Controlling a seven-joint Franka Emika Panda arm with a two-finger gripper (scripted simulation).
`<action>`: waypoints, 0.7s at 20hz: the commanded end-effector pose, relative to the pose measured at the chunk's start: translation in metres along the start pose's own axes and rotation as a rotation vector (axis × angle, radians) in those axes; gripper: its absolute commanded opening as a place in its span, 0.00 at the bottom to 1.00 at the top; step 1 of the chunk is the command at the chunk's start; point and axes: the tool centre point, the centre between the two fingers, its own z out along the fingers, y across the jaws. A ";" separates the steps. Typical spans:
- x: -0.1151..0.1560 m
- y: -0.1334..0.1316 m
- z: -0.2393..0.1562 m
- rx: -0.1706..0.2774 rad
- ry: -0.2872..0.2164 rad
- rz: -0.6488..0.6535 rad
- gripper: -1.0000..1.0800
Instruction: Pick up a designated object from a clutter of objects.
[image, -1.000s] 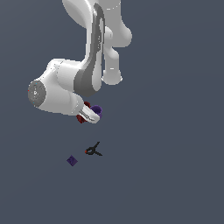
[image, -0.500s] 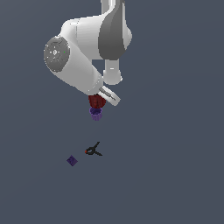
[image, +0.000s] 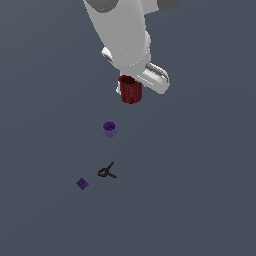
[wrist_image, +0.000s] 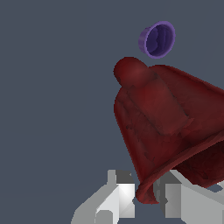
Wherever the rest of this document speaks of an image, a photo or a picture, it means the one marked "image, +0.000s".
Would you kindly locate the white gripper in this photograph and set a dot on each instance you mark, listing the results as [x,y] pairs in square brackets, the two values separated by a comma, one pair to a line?
[155,77]

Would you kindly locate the dark red ribbed cup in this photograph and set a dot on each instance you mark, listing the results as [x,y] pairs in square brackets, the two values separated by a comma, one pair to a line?
[130,90]

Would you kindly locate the purple ribbed cup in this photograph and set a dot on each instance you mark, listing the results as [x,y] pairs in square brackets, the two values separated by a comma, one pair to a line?
[109,129]

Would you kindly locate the black spring clamp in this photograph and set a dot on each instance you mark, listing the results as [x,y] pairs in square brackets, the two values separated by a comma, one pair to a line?
[106,171]

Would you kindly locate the dark purple cube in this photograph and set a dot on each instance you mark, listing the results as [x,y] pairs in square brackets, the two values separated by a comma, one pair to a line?
[82,183]

